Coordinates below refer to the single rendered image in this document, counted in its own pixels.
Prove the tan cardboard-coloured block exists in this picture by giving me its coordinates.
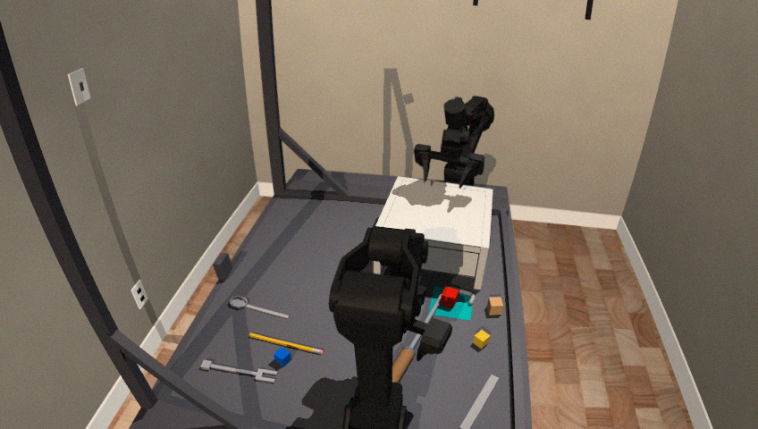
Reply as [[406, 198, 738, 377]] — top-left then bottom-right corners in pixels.
[[487, 297, 503, 315]]

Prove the yellow cube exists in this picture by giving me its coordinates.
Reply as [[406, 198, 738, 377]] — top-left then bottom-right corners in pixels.
[[473, 330, 490, 349]]

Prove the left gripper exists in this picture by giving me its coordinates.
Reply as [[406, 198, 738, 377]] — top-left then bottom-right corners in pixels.
[[414, 144, 484, 189]]

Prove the blue cube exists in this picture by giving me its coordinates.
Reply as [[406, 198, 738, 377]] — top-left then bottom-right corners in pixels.
[[274, 348, 291, 366]]

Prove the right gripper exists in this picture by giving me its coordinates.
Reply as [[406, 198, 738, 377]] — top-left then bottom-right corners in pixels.
[[403, 292, 452, 361]]

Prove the red block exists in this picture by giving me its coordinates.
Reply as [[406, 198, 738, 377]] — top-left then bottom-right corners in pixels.
[[440, 287, 459, 308]]

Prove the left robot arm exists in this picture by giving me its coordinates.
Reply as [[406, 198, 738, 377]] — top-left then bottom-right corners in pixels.
[[441, 96, 494, 185]]

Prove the grey combination wrench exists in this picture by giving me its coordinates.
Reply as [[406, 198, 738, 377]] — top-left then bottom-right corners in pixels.
[[201, 360, 276, 383]]

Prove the white flat strip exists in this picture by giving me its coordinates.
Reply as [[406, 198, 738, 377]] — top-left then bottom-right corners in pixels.
[[459, 374, 499, 429]]

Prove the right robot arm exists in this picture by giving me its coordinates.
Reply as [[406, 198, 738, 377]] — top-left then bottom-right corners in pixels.
[[329, 226, 428, 429]]

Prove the yellow pencil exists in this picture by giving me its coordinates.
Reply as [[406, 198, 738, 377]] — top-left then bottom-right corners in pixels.
[[249, 333, 323, 354]]

